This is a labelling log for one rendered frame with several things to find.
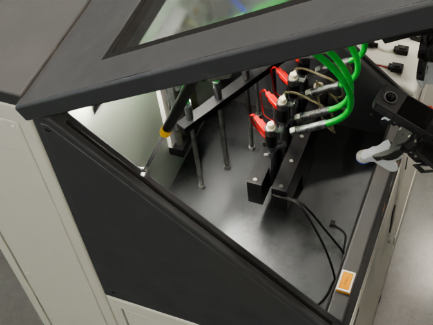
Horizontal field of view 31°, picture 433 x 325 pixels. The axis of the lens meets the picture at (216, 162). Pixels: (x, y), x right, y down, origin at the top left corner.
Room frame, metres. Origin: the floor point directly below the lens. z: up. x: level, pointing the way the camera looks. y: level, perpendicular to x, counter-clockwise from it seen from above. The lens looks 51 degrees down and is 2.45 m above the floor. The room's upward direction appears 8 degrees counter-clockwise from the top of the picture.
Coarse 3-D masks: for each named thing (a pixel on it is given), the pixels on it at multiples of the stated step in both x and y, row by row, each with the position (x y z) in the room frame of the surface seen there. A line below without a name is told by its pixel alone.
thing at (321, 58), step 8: (320, 56) 1.06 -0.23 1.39; (328, 64) 1.05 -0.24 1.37; (336, 72) 1.05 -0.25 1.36; (344, 80) 1.04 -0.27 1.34; (344, 88) 1.04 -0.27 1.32; (352, 96) 1.03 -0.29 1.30; (352, 104) 1.03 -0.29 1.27; (344, 112) 1.04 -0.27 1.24; (328, 120) 1.06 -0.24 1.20; (336, 120) 1.04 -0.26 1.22
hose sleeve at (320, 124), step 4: (324, 120) 1.06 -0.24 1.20; (304, 124) 1.09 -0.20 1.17; (308, 124) 1.08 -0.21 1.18; (312, 124) 1.07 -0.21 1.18; (316, 124) 1.06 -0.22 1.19; (320, 124) 1.06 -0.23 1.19; (324, 124) 1.05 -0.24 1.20; (296, 128) 1.09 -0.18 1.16; (300, 128) 1.08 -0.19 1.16; (304, 128) 1.08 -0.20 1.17; (308, 128) 1.07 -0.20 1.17; (312, 128) 1.07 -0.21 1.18; (316, 128) 1.06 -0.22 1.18; (320, 128) 1.06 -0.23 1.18; (324, 128) 1.06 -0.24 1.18; (296, 132) 1.08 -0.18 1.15; (300, 132) 1.08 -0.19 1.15; (304, 132) 1.07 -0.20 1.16
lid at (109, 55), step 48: (96, 0) 1.18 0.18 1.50; (144, 0) 1.06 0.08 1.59; (192, 0) 0.99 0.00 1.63; (240, 0) 0.90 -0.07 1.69; (288, 0) 0.83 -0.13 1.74; (336, 0) 0.74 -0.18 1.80; (384, 0) 0.68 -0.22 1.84; (432, 0) 0.64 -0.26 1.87; (96, 48) 0.99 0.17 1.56; (144, 48) 0.89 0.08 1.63; (192, 48) 0.81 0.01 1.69; (240, 48) 0.75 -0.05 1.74; (288, 48) 0.71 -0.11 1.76; (336, 48) 0.68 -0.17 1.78; (48, 96) 0.91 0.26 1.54; (96, 96) 0.86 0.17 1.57
